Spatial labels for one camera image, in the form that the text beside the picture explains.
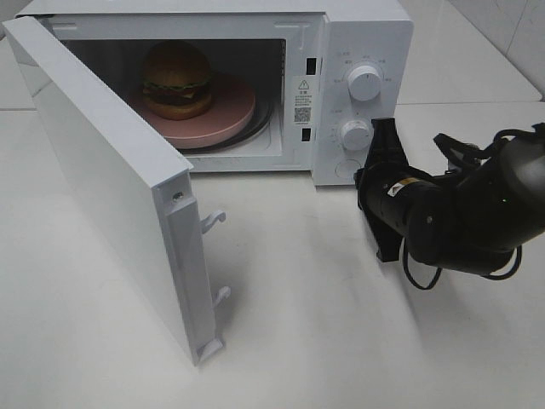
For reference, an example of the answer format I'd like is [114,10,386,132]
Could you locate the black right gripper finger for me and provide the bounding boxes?
[364,118,409,170]
[365,212,403,262]

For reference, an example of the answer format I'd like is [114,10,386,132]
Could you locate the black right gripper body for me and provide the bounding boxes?
[358,162,439,237]

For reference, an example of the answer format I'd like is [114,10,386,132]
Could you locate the white microwave knob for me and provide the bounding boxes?
[347,62,383,101]
[340,120,371,152]

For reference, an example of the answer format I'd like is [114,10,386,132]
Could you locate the round white door button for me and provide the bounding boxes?
[335,159,363,182]

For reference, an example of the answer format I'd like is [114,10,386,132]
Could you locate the pink round plate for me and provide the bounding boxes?
[128,73,256,149]

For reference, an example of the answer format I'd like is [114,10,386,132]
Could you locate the burger with lettuce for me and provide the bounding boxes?
[142,40,212,120]

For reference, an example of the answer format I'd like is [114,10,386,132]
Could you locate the white microwave door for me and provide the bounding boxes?
[4,17,230,364]

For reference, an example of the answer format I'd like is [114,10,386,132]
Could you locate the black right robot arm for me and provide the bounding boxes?
[354,118,544,280]

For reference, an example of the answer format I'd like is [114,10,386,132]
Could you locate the white microwave oven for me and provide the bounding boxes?
[4,1,414,186]

